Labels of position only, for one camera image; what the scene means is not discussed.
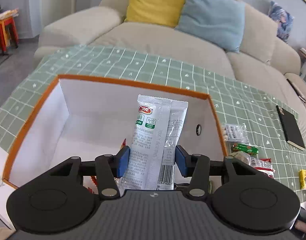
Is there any clear snack packet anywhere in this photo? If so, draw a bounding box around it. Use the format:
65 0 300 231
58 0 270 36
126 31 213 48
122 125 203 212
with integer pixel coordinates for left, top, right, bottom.
229 151 251 166

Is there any green snack packet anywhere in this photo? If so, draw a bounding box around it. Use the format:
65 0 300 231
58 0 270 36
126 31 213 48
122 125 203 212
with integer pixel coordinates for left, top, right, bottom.
230 144 259 155

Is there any printed figure pillow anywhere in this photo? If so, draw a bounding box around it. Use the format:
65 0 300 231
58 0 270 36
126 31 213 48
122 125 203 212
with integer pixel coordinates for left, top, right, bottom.
268 0 295 43

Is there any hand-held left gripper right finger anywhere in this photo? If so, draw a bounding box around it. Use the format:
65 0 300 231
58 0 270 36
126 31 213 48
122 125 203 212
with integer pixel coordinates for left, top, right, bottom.
175 145 259 197

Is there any clear packet with white balls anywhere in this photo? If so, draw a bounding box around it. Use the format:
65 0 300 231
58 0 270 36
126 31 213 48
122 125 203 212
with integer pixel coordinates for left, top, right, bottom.
224 123 249 143

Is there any orange cardboard box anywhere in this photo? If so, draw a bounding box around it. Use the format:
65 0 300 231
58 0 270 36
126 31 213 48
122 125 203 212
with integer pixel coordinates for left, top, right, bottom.
2 74 228 196

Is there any black notebook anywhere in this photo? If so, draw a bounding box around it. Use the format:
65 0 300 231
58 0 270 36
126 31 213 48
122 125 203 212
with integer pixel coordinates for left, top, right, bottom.
276 105 306 151

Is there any book on sofa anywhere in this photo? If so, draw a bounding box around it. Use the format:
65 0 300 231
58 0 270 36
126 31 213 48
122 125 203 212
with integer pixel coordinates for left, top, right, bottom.
287 79 306 103

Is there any light blue pillow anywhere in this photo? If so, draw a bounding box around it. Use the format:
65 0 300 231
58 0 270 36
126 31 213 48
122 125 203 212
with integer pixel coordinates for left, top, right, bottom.
175 0 246 53

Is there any yellow tissue pack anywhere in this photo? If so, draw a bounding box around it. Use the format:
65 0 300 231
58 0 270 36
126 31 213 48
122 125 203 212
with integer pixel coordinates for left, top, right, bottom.
299 169 306 190

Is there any beige sofa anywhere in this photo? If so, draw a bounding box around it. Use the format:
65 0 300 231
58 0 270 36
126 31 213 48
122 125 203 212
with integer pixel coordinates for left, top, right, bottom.
33 0 306 130

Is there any beige pillow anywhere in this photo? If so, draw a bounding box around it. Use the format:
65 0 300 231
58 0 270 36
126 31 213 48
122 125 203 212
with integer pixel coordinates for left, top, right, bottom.
239 3 279 63

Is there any silver white snack packet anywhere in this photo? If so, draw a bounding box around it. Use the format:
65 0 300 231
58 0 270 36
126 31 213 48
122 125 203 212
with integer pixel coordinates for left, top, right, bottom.
117 94 188 191

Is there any red stool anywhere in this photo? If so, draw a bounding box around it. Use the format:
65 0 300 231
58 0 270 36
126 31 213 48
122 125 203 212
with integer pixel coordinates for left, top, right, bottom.
0 17 19 55

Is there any yellow pillow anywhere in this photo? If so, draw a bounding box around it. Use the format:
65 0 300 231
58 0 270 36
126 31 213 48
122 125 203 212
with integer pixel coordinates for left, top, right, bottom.
124 0 190 28

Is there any green checked tablecloth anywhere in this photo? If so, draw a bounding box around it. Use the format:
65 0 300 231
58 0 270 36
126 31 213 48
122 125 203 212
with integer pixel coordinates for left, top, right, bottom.
0 44 306 203

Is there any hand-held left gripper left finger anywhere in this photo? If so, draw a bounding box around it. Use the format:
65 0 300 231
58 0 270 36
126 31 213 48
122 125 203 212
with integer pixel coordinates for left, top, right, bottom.
49 146 131 197

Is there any pile of cloth and papers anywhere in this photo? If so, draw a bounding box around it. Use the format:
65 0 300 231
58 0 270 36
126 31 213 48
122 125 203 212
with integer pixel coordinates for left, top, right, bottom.
0 9 19 23

